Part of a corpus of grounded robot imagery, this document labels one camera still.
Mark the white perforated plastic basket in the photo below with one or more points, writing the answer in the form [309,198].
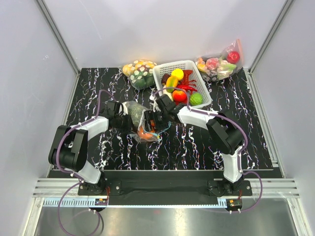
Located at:
[192,78]

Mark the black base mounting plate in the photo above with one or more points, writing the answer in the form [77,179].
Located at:
[181,186]

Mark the pink-dotted clear food bag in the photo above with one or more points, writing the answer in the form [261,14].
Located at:
[215,68]

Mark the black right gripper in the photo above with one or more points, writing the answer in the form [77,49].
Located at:
[150,115]

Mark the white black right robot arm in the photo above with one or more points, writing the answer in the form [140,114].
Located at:
[228,137]

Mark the aluminium frame rail left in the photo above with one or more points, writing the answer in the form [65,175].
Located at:
[37,202]

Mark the white-dotted clear food bag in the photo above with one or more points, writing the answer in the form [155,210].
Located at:
[140,73]

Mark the orange fake persimmon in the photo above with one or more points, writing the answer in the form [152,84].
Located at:
[179,96]

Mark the aluminium frame rail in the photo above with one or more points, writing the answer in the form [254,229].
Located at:
[37,202]
[283,70]

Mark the green netted fake melon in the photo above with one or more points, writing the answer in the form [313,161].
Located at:
[135,111]

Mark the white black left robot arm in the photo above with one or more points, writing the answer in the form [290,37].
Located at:
[69,150]

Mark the aluminium frame rail right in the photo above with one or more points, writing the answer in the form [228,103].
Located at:
[283,70]

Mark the white slotted cable duct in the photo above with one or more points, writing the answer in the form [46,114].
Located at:
[102,203]

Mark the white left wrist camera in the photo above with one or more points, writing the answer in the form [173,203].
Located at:
[123,109]

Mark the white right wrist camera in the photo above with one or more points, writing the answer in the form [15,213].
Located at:
[155,105]

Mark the clear blue-zip food bag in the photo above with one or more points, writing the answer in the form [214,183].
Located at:
[134,133]

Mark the red fake chili pepper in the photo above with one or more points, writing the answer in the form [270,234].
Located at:
[186,88]

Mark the red fake lobster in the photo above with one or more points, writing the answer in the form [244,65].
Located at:
[186,80]

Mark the dark brown fake passionfruit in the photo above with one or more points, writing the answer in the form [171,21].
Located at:
[164,78]

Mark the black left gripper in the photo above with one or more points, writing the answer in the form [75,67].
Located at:
[129,125]

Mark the yellow fake pear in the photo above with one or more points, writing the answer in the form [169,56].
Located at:
[178,73]

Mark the green fake custard apple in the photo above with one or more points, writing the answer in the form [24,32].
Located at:
[195,99]

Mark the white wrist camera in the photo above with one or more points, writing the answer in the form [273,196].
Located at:
[155,105]
[123,109]

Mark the red fake apple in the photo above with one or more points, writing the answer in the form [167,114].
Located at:
[233,57]

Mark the orange fake tomato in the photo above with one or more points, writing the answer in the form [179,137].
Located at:
[146,135]

